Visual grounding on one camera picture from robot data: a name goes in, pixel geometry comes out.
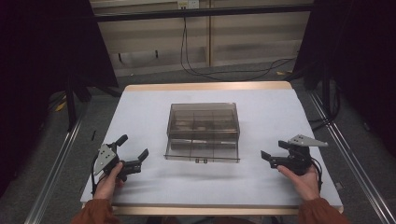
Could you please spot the small black stick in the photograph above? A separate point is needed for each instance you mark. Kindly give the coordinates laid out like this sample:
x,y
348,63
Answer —
x,y
93,135

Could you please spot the person's right hand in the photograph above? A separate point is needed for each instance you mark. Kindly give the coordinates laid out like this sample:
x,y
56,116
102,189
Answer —
x,y
302,183

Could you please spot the dark curtain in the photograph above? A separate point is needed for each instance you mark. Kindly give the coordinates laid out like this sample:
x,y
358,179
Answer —
x,y
364,71
40,77

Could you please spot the yellow floor tape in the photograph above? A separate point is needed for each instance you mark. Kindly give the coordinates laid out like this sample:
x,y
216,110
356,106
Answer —
x,y
61,106

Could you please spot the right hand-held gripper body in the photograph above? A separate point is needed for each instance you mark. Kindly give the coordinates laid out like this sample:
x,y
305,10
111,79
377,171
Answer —
x,y
297,157

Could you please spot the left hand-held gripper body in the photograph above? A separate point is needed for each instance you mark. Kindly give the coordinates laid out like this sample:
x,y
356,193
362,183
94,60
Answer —
x,y
107,159

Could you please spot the person's left hand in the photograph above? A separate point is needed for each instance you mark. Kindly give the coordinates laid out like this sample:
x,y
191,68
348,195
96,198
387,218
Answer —
x,y
108,184

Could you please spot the metal floor rail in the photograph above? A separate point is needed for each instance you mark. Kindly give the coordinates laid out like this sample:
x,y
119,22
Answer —
x,y
358,168
51,177

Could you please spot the white wall socket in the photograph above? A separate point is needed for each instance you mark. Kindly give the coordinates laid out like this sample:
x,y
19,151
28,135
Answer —
x,y
188,3

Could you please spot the black metal stand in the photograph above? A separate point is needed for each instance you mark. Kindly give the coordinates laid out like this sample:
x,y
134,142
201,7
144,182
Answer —
x,y
71,105
326,93

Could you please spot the white table mat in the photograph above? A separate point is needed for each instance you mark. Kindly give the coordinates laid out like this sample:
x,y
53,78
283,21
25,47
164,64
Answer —
x,y
205,186

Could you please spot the transparent grey compartment box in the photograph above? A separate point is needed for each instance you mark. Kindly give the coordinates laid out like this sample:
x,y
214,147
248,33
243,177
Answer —
x,y
203,132

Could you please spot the black horizontal bar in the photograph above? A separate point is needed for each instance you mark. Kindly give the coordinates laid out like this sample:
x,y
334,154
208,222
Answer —
x,y
199,12

